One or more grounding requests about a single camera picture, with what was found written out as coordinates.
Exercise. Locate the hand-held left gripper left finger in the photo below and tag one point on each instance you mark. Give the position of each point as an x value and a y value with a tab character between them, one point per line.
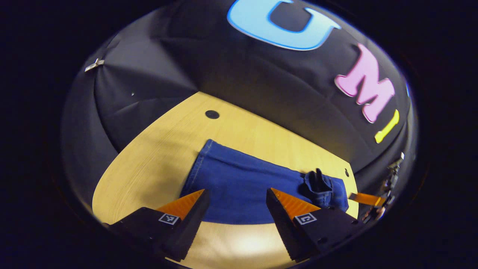
188	231

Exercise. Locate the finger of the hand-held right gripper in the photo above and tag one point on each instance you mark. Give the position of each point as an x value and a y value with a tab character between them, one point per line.
368	199

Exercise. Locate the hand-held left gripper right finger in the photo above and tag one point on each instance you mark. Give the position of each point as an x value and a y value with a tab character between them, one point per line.
285	229

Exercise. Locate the blue jeans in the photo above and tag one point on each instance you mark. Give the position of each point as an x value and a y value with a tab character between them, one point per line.
239	186

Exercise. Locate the white cloth clip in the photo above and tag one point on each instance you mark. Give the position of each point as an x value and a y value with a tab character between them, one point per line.
93	65

